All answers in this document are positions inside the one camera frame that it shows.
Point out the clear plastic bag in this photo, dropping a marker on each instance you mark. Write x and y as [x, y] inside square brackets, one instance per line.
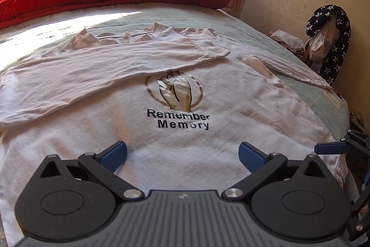
[322, 38]

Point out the white long-sleeve printed shirt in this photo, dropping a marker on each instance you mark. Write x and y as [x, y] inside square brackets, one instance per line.
[231, 108]

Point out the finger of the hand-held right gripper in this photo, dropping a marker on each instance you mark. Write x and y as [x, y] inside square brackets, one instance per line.
[332, 148]

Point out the dark star-print cloth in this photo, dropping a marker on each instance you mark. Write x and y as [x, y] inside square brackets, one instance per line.
[341, 47]

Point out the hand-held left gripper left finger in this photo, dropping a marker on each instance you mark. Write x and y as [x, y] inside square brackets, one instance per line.
[114, 156]

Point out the bed with green plaid sheet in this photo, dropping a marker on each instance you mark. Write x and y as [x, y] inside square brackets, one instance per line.
[274, 41]

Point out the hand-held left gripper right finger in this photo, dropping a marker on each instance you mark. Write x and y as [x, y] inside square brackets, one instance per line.
[251, 156]

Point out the pile of light clothes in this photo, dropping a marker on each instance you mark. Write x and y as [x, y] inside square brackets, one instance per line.
[289, 40]

